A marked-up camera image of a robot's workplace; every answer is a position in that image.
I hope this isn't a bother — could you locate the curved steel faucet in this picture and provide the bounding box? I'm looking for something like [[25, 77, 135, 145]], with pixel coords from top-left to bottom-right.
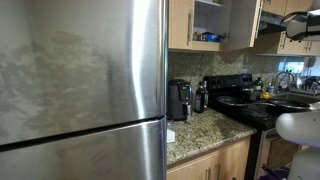
[[273, 70, 298, 93]]

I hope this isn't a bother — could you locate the green bottle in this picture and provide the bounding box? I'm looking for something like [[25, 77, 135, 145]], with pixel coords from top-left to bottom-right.
[[253, 76, 264, 93]]

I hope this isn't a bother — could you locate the light wood base cabinet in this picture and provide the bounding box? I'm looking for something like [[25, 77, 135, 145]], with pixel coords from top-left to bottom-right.
[[166, 135, 252, 180]]

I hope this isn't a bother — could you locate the black coil burner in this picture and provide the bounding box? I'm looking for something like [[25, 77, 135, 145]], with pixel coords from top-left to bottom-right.
[[241, 102, 278, 119]]

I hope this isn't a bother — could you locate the bright window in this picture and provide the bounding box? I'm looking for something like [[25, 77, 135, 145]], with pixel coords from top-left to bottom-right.
[[283, 56, 320, 78]]

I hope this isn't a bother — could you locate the dark olive oil bottle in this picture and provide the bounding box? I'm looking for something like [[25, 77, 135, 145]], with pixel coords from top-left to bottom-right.
[[194, 81, 206, 114]]

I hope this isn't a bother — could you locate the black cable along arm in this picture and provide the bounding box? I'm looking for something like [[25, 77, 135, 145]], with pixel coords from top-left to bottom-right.
[[280, 10, 309, 25]]

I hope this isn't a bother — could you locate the dish rack with dishes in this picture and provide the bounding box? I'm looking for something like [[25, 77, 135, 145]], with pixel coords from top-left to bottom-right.
[[296, 75, 320, 96]]

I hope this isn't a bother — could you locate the two-door wooden wall cabinet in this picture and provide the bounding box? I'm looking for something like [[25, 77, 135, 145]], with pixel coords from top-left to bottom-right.
[[168, 0, 264, 54]]

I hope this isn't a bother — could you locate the black electric stove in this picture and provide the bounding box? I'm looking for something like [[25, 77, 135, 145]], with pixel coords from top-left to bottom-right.
[[203, 73, 301, 180]]

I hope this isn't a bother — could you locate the large black pan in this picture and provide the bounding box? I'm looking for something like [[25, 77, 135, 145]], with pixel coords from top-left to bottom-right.
[[266, 97, 312, 113]]

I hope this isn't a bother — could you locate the stainless steel refrigerator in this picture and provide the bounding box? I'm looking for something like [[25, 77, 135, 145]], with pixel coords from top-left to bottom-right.
[[0, 0, 169, 180]]

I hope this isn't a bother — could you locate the dark grey air fryer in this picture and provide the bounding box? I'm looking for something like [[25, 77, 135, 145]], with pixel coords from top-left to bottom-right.
[[167, 78, 194, 122]]

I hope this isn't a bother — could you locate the kitchen sink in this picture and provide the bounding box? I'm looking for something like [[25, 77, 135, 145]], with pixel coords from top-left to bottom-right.
[[273, 91, 320, 105]]

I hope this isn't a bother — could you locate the black range hood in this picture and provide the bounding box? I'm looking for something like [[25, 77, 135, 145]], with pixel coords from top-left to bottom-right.
[[258, 9, 289, 36]]

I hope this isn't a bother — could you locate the blue box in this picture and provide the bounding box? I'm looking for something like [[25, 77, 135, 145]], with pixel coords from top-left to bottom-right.
[[201, 32, 223, 43]]

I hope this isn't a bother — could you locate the light wood cabinet door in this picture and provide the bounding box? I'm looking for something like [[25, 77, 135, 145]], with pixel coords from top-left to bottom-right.
[[168, 0, 195, 51], [227, 0, 264, 52]]

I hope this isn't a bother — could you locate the steel bar door handle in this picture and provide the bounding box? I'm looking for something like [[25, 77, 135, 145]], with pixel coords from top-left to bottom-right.
[[187, 9, 194, 46]]

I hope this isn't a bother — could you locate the black frying pan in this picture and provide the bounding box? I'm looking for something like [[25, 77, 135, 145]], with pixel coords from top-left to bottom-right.
[[215, 95, 249, 108]]

